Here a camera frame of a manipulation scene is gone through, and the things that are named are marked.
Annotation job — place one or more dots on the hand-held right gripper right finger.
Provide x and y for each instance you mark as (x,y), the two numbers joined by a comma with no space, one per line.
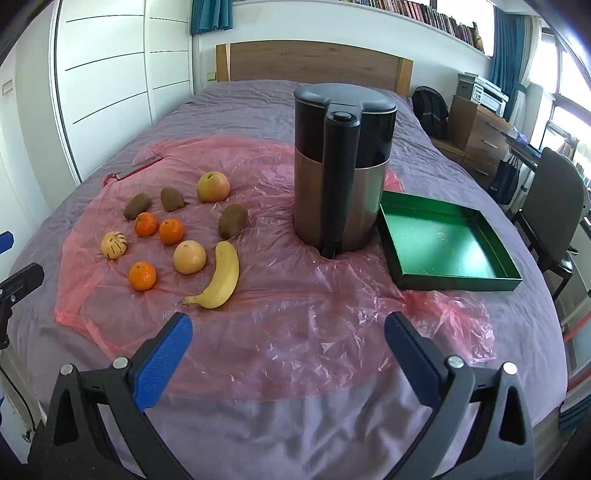
(413,364)

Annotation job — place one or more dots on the brown kiwi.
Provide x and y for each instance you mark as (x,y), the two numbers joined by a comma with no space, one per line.
(136,205)
(171,199)
(232,220)

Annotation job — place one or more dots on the yellow banana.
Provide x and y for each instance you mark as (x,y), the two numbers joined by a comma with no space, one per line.
(221,277)

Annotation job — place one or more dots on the orange tangerine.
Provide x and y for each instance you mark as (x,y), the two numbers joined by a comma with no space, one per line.
(142,276)
(146,224)
(171,231)

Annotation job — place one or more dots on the grey black chair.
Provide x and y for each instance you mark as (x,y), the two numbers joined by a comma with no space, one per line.
(551,198)

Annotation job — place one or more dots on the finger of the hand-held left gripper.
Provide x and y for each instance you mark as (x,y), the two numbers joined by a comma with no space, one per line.
(5,242)
(25,279)

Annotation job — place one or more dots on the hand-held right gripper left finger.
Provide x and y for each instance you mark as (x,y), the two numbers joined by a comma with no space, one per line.
(161,364)

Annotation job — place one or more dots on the dark blue tote bag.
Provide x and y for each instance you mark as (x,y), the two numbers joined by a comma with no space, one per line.
(504,181)

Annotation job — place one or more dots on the wooden dresser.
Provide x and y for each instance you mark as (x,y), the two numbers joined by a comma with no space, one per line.
(480,138)

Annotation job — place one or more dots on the teal curtain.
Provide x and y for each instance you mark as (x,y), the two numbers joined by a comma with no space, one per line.
(507,60)
(211,16)

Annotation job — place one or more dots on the row of books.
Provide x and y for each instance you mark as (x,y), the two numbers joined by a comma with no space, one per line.
(429,16)

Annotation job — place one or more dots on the white wardrobe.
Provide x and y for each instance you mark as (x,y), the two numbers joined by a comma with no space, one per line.
(115,69)

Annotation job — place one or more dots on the black backpack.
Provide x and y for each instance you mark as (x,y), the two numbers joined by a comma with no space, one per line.
(430,113)

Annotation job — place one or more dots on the window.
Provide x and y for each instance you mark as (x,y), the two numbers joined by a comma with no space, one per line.
(565,92)

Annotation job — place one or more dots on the yellow red apple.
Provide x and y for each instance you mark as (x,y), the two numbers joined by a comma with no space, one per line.
(213,186)

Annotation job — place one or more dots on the pink plastic sheet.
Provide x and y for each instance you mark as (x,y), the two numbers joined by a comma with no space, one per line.
(277,332)

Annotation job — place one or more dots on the black steel electric kettle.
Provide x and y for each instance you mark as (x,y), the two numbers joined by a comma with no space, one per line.
(344,175)

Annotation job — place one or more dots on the wooden headboard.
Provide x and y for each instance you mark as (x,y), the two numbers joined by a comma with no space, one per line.
(314,62)

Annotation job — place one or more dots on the striped yellow pepino melon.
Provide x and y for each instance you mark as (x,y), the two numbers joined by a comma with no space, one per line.
(114,244)

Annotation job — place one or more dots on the white printer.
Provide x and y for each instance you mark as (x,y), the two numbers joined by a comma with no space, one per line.
(485,94)

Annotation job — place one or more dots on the green tray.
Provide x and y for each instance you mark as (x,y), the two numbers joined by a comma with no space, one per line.
(438,240)

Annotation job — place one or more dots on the desk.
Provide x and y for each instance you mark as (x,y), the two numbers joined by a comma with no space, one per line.
(524,145)

